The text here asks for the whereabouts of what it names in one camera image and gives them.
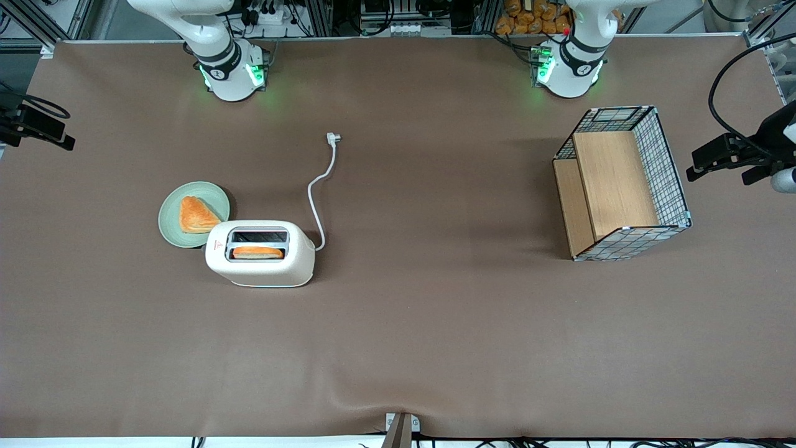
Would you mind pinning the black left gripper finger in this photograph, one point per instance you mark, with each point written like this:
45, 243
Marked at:
721, 152
757, 174

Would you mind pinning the white connector block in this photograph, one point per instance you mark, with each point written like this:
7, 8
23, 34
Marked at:
410, 28

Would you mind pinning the white two-slot toaster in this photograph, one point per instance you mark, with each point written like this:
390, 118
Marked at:
301, 252

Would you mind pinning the brown table mat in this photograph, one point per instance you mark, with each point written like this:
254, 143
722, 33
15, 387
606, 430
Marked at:
435, 311

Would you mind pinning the triangular golden pastry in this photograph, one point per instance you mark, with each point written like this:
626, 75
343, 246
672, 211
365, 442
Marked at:
196, 214

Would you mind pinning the pile of orange bread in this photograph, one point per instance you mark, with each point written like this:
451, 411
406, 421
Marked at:
528, 18

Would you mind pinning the white power strip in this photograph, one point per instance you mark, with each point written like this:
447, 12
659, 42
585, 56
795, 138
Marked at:
273, 15

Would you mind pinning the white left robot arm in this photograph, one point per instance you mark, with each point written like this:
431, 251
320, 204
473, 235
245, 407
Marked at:
569, 68

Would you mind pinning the metal bracket post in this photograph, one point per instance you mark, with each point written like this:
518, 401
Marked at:
401, 432

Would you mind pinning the aluminium frame profile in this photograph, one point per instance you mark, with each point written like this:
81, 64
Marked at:
777, 62
37, 25

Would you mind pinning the pale green round plate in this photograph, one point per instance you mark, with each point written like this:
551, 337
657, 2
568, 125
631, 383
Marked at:
169, 218

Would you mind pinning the orange toast slice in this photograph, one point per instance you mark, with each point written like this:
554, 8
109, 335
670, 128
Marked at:
256, 252

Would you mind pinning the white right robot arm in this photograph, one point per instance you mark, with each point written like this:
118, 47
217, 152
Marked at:
227, 68

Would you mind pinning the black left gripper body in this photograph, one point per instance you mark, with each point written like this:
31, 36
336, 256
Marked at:
760, 151

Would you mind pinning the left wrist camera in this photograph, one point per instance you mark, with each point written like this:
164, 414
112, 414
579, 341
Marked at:
785, 180

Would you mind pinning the wooden step insert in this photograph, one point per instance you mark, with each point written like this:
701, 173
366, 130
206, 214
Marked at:
612, 180

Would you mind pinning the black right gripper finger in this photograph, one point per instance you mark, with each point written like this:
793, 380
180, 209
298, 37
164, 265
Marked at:
9, 135
43, 121

